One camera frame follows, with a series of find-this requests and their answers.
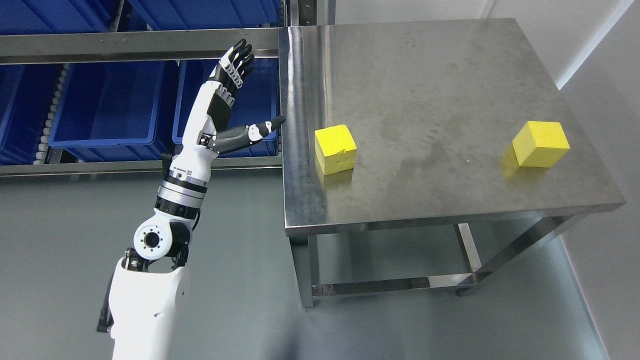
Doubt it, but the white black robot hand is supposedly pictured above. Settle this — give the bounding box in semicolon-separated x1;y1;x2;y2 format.
166;38;287;185

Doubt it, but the yellow foam block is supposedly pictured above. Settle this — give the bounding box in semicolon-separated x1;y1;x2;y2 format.
511;121;570;168
314;124;357;176

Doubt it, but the blue bin lower middle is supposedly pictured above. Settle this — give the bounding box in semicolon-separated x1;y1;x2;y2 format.
49;60;179;163

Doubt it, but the metal shelf rack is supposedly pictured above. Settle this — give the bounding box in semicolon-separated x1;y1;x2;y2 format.
0;27;281;178

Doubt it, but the stainless steel table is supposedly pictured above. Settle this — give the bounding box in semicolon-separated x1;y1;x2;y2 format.
278;18;626;308

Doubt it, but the blue bin upper right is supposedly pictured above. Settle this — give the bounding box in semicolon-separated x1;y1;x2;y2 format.
130;0;282;31

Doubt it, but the blue bin lower right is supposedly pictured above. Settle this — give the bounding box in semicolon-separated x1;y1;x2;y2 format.
171;58;280;158

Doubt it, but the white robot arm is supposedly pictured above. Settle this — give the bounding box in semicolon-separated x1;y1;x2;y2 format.
105;155;211;360

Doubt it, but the blue bin upper left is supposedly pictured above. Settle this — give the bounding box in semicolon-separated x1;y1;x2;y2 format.
0;0;119;35

